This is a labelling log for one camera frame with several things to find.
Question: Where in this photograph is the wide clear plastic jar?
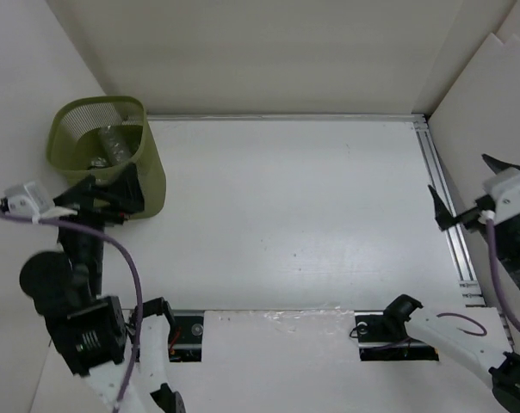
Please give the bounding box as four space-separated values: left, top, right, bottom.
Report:
98 126 132 166

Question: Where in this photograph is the clear ribbed plastic bottle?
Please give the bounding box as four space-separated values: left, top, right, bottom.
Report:
88 157 110 170

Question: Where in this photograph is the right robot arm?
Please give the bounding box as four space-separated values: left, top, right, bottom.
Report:
381 155 520 412

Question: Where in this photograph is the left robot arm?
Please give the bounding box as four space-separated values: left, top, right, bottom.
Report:
0 163 185 412

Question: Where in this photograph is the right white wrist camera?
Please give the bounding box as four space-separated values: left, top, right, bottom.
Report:
481 168 520 225

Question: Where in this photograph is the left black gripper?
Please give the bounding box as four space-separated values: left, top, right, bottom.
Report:
40 157 142 287

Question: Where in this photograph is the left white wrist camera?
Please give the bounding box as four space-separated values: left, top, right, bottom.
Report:
0 181 55 218

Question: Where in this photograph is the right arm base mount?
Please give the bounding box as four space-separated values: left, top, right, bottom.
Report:
349 311 439 362

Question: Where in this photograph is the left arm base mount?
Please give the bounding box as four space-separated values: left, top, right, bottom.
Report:
167 311 204 363

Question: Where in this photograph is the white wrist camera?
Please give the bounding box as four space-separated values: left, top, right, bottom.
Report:
0 181 55 218
481 168 520 225

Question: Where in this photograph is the aluminium rail right edge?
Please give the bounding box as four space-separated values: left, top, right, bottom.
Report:
412 114 486 307

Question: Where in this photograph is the green plastic waste bin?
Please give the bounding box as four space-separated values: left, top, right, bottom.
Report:
46 96 166 219

